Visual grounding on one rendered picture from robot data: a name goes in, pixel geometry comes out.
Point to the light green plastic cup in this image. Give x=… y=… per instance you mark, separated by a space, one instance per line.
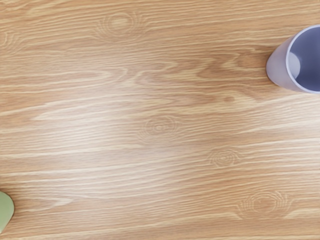
x=5 y=210

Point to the lavender plastic cup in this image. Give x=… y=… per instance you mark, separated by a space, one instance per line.
x=277 y=65

